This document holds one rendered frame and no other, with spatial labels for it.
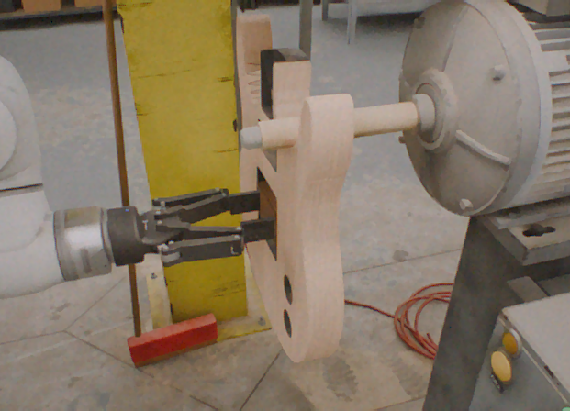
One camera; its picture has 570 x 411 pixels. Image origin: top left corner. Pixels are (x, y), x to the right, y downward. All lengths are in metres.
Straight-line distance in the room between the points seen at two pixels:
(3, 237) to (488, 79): 0.55
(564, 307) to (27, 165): 0.61
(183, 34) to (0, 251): 0.90
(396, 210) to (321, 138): 2.13
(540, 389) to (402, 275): 1.74
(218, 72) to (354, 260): 1.13
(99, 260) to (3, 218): 0.12
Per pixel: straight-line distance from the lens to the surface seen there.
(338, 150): 0.54
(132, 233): 0.70
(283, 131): 0.59
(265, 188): 0.76
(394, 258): 2.37
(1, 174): 0.69
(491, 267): 0.92
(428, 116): 0.64
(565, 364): 0.59
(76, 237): 0.69
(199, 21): 1.46
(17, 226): 0.70
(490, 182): 0.62
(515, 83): 0.58
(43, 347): 2.17
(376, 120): 0.62
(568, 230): 0.75
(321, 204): 0.59
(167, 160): 1.60
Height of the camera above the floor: 1.54
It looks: 36 degrees down
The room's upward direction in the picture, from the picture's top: straight up
